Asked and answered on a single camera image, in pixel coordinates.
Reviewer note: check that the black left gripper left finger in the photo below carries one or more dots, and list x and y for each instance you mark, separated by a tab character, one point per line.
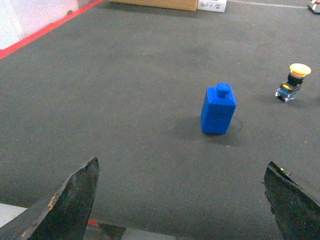
62	215

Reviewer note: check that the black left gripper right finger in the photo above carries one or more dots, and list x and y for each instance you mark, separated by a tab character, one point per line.
294	202

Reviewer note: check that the blue bottle-shaped part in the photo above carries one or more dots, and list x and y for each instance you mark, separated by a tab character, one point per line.
218	109

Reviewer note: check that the dark grey table mat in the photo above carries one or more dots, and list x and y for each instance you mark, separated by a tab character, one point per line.
126	84

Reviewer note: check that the white printed box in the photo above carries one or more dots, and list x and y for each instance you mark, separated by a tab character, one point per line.
212	5

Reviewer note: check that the brown cardboard box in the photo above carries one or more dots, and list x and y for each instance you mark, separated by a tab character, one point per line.
185	5

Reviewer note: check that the yellow push button switch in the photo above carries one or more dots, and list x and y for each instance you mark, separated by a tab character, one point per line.
289	89

